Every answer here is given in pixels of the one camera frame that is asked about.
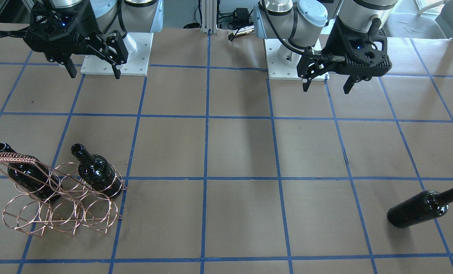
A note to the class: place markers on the dark wine bottle in basket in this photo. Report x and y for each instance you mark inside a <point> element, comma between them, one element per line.
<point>97,172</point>

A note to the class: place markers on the dark green wine bottle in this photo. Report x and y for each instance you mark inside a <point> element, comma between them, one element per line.
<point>425,206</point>

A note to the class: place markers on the copper wire wine basket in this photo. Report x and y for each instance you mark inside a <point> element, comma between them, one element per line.
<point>75,205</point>

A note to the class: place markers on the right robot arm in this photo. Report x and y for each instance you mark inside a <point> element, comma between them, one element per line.
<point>136,20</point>

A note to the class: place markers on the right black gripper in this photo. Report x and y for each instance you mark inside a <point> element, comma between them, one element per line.
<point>90,25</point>

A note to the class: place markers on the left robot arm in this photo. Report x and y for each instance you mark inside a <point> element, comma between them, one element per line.
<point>298,25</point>

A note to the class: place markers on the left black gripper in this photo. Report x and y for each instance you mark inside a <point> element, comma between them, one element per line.
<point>333,41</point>

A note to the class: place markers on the aluminium frame post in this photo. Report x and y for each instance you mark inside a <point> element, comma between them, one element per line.
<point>209,16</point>

